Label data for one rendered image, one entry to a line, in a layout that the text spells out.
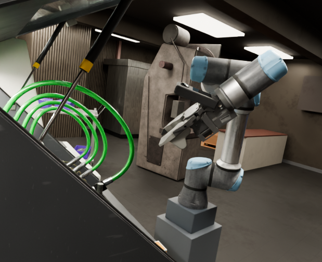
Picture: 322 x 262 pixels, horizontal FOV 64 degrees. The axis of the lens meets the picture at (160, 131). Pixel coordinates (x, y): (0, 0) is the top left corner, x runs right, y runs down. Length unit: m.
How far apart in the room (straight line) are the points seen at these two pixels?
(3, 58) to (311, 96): 6.57
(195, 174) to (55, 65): 5.31
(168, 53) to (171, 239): 3.40
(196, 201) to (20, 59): 0.97
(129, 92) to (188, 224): 5.74
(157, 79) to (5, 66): 3.43
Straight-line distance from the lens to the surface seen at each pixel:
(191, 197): 1.29
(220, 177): 1.25
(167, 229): 1.36
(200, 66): 0.76
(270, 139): 6.48
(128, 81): 6.77
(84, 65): 0.50
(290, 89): 7.56
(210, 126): 0.68
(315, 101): 7.02
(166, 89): 4.26
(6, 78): 1.16
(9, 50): 1.16
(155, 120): 4.37
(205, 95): 0.67
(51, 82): 0.75
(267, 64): 0.67
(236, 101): 0.66
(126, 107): 6.81
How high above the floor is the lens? 1.44
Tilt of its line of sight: 9 degrees down
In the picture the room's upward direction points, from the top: 8 degrees clockwise
